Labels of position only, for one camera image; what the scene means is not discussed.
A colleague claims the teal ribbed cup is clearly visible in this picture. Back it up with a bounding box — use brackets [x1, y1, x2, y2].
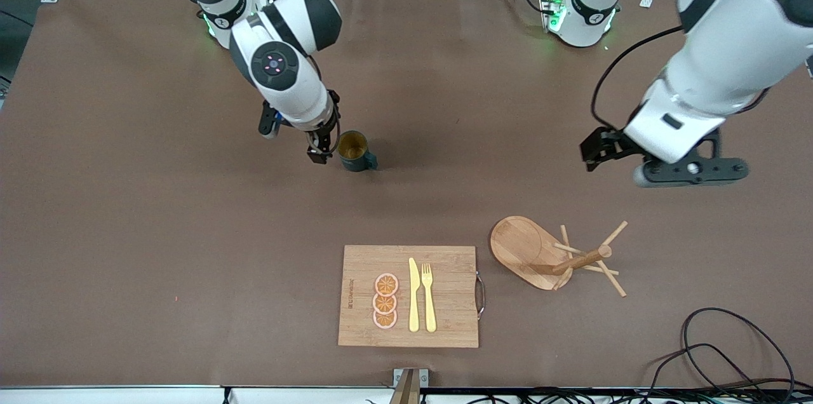
[336, 130, 379, 173]

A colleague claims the wooden mug tree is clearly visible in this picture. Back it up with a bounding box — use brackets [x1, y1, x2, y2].
[489, 215, 629, 299]

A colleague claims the white table edge rail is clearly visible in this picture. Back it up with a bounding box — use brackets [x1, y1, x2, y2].
[0, 384, 813, 404]

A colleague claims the brown table mat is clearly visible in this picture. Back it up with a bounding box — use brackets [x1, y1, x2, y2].
[0, 0, 813, 389]

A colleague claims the wooden cutting board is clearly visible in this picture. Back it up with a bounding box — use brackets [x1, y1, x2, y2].
[337, 245, 487, 349]

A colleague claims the aluminium bracket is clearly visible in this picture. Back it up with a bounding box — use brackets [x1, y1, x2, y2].
[391, 368, 429, 404]

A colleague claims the yellow plastic knife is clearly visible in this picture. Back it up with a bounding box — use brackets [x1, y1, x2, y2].
[408, 257, 421, 333]

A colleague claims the black looped cable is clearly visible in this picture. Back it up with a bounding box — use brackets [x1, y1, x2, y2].
[681, 307, 796, 392]
[647, 343, 796, 392]

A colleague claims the yellow plastic fork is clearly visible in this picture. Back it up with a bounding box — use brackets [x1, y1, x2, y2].
[421, 263, 438, 333]

